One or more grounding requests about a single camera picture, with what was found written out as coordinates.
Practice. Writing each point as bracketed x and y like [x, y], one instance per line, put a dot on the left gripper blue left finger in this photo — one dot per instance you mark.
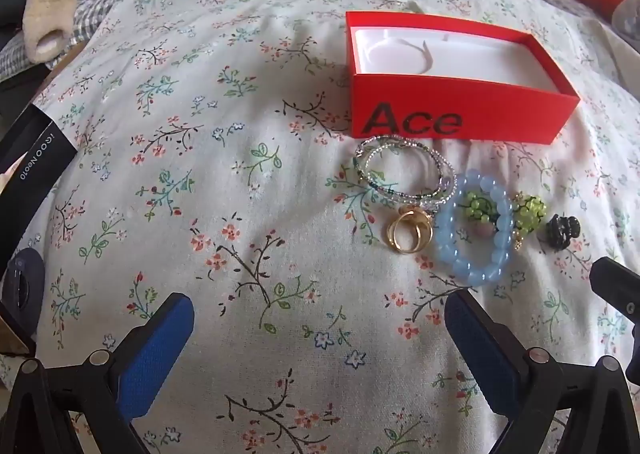
[111, 389]

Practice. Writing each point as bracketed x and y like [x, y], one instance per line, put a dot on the crumpled grey white cloth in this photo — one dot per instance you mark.
[626, 21]

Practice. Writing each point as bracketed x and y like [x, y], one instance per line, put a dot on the black flower hair clip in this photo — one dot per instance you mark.
[561, 230]

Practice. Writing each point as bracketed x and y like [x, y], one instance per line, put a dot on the black iQOO phone box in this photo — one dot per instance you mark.
[42, 153]

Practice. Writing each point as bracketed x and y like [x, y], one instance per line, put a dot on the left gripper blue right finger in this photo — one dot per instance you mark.
[528, 386]

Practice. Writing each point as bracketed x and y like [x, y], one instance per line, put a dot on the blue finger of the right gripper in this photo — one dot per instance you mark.
[619, 287]

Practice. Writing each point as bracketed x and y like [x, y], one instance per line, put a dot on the red Ace jewelry box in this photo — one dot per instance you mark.
[424, 76]

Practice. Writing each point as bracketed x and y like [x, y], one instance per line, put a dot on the floral bed sheet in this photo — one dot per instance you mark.
[214, 160]

